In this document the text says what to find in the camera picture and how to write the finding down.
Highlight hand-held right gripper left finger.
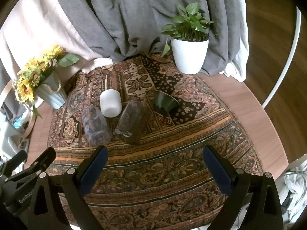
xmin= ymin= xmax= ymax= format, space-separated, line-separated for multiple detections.
xmin=28 ymin=145 xmax=109 ymax=230

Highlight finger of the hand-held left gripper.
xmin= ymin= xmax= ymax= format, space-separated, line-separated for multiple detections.
xmin=0 ymin=150 xmax=27 ymax=173
xmin=6 ymin=147 xmax=57 ymax=185

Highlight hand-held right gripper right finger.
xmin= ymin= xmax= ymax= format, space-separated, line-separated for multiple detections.
xmin=203 ymin=145 xmax=283 ymax=230

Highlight clear glass cup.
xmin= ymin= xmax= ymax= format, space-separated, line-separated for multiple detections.
xmin=115 ymin=100 xmax=150 ymax=145
xmin=82 ymin=105 xmax=113 ymax=147

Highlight white cup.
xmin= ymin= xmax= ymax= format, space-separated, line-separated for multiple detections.
xmin=100 ymin=89 xmax=122 ymax=118

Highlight patterned paisley tablecloth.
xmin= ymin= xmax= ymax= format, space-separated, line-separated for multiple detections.
xmin=47 ymin=54 xmax=264 ymax=230

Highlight sunflowers in pale green bucket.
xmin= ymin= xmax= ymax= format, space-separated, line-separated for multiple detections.
xmin=12 ymin=45 xmax=83 ymax=119

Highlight crumpled white cloth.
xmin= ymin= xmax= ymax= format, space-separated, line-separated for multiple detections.
xmin=279 ymin=154 xmax=307 ymax=221

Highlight white curtain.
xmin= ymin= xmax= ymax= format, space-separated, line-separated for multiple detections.
xmin=224 ymin=0 xmax=250 ymax=82

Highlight green plant in white pot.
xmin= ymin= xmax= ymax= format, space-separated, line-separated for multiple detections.
xmin=159 ymin=2 xmax=215 ymax=75

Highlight beige cloth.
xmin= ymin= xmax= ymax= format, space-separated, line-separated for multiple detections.
xmin=0 ymin=0 xmax=113 ymax=106

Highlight white curved tube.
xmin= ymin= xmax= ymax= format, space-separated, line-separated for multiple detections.
xmin=261 ymin=5 xmax=302 ymax=109

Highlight grey curtain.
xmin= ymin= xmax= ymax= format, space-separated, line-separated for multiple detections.
xmin=47 ymin=0 xmax=247 ymax=77

